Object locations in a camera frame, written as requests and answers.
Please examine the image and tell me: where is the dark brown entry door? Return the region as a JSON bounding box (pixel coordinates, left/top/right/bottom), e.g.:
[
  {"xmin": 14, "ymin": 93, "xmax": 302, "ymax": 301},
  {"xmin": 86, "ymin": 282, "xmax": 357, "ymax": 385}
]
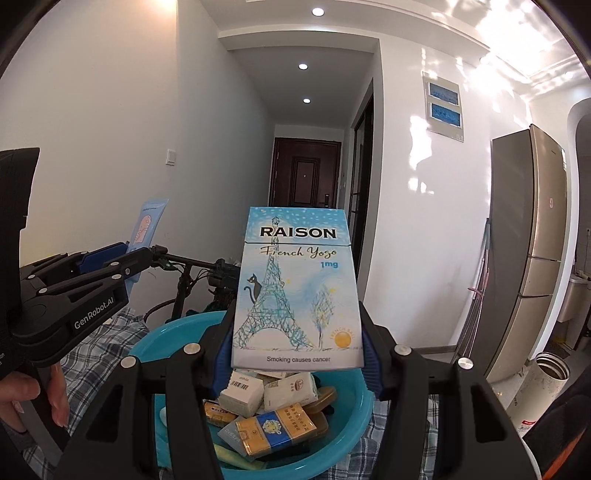
[{"xmin": 272, "ymin": 137, "xmax": 343, "ymax": 209}]

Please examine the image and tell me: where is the person's left hand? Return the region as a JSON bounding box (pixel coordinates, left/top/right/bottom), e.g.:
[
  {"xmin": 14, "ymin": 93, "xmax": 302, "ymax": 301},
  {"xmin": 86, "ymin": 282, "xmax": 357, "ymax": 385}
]
[{"xmin": 0, "ymin": 364, "xmax": 70, "ymax": 428}]

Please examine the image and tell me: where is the white thermos bottle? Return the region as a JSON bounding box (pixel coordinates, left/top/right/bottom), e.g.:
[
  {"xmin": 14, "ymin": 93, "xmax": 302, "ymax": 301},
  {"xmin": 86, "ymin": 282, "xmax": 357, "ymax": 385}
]
[{"xmin": 503, "ymin": 352, "xmax": 572, "ymax": 437}]

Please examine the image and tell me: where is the white pack red emblem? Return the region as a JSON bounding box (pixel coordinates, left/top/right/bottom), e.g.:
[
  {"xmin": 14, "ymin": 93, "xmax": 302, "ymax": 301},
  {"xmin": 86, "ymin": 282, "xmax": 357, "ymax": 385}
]
[{"xmin": 263, "ymin": 371, "xmax": 320, "ymax": 412}]

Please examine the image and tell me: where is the wall panel with blue windows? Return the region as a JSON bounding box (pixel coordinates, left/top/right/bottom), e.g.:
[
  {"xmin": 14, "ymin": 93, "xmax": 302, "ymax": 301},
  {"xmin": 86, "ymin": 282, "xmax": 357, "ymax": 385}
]
[{"xmin": 422, "ymin": 71, "xmax": 465, "ymax": 145}]

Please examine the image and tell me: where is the orange black fabric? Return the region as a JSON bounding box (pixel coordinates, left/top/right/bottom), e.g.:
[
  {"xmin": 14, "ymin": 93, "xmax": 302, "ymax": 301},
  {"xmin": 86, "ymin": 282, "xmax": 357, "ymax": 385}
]
[{"xmin": 537, "ymin": 382, "xmax": 591, "ymax": 480}]

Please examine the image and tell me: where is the cream box with barcode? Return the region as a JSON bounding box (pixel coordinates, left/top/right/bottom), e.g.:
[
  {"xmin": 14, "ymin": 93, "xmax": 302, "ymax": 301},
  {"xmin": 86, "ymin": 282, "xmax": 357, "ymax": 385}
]
[{"xmin": 217, "ymin": 368, "xmax": 265, "ymax": 416}]

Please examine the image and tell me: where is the light blue lotion tube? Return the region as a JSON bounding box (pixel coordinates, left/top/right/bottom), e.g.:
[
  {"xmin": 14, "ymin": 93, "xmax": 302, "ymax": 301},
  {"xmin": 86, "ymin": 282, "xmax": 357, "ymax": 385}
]
[{"xmin": 124, "ymin": 198, "xmax": 170, "ymax": 296}]

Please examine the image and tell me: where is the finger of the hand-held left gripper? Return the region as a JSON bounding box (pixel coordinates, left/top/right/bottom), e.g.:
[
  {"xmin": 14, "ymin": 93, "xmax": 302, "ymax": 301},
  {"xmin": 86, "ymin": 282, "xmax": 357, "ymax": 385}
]
[
  {"xmin": 20, "ymin": 242, "xmax": 129, "ymax": 278},
  {"xmin": 39, "ymin": 246, "xmax": 154, "ymax": 302}
]

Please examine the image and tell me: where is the grey folded rack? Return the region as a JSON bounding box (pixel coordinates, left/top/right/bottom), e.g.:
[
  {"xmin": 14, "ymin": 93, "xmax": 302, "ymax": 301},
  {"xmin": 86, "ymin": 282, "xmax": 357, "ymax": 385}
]
[{"xmin": 454, "ymin": 219, "xmax": 493, "ymax": 352}]

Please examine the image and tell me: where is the pale green packet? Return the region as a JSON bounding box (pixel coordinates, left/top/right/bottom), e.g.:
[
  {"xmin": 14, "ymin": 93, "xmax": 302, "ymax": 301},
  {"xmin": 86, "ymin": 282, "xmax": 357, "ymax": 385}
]
[{"xmin": 216, "ymin": 442, "xmax": 260, "ymax": 472}]

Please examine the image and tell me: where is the black bicycle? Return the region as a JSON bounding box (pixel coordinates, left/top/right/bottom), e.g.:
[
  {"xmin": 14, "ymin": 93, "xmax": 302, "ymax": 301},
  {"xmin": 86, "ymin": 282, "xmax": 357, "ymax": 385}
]
[{"xmin": 143, "ymin": 244, "xmax": 243, "ymax": 325}]

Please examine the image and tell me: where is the orange flat pack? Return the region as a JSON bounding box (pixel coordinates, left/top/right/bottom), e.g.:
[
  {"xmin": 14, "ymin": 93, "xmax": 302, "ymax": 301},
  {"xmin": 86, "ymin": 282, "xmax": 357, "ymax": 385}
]
[{"xmin": 202, "ymin": 400, "xmax": 239, "ymax": 428}]

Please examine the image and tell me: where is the gold blue cigarette pack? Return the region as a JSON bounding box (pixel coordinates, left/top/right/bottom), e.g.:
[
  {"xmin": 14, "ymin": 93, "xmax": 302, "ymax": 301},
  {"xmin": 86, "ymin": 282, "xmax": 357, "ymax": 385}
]
[{"xmin": 230, "ymin": 405, "xmax": 320, "ymax": 463}]

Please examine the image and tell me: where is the black framed glass door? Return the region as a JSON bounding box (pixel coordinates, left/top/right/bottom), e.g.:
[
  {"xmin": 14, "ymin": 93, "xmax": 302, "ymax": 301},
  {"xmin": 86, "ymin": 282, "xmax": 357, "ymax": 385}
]
[{"xmin": 348, "ymin": 76, "xmax": 376, "ymax": 223}]

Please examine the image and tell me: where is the blue plaid cloth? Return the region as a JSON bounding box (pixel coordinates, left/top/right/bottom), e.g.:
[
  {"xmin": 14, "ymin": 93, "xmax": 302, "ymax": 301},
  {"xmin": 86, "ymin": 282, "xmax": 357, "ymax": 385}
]
[{"xmin": 60, "ymin": 304, "xmax": 440, "ymax": 480}]

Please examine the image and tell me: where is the light blue printed cigarette pack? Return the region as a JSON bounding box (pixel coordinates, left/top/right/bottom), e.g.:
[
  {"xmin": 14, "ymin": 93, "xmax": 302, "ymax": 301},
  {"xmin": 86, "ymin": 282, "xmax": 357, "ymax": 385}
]
[{"xmin": 231, "ymin": 206, "xmax": 366, "ymax": 372}]

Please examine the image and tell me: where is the blue plastic basin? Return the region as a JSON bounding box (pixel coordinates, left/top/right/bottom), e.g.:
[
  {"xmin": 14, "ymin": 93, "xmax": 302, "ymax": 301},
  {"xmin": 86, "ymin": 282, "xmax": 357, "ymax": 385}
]
[{"xmin": 128, "ymin": 310, "xmax": 375, "ymax": 480}]

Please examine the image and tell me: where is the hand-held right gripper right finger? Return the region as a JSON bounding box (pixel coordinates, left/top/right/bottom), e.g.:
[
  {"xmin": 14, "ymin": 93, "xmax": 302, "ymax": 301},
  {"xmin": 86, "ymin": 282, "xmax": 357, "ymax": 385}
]
[{"xmin": 358, "ymin": 300, "xmax": 546, "ymax": 480}]

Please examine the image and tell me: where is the grey gold refrigerator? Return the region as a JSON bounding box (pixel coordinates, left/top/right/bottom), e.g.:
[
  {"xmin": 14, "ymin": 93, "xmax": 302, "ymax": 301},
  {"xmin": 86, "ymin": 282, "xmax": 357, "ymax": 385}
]
[{"xmin": 454, "ymin": 123, "xmax": 570, "ymax": 385}]

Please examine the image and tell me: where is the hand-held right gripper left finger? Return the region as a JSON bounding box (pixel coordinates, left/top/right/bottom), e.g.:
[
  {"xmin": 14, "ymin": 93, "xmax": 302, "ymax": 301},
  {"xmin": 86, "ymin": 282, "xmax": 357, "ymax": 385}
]
[{"xmin": 53, "ymin": 308, "xmax": 241, "ymax": 480}]

